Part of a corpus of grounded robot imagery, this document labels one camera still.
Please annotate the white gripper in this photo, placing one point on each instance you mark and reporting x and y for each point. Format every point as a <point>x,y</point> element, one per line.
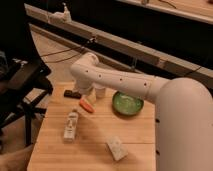
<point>90,97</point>

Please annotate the beige sponge block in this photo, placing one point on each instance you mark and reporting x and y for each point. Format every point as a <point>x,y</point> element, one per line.
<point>116,148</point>

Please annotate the white object on beam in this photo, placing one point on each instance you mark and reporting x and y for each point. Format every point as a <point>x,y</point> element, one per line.
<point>64,16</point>

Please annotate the black rectangular block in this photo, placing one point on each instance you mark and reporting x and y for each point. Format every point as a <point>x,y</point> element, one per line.
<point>71,94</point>

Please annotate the black chair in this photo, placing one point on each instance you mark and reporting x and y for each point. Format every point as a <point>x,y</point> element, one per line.
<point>22,87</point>

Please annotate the translucent plastic cup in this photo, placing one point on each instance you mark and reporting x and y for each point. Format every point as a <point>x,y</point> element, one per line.
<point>100,92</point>

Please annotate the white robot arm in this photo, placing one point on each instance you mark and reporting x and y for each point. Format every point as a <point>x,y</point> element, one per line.
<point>183,112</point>

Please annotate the green ceramic bowl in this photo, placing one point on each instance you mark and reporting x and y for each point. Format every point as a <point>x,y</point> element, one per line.
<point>126,105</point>

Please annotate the long wooden beam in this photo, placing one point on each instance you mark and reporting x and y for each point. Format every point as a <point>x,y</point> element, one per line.
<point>145,54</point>

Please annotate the white squeeze bottle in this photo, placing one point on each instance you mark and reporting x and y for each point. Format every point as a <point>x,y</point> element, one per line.
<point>71,126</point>

